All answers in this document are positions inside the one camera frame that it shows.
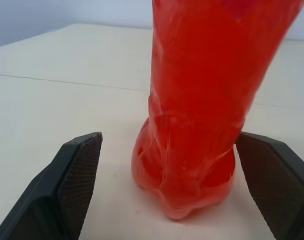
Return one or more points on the bottle with red liquid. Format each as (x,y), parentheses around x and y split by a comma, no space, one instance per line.
(204,100)

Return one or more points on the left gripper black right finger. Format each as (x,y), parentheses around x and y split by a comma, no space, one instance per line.
(279,185)

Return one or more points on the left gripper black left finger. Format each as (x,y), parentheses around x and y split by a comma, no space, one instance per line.
(49,190)

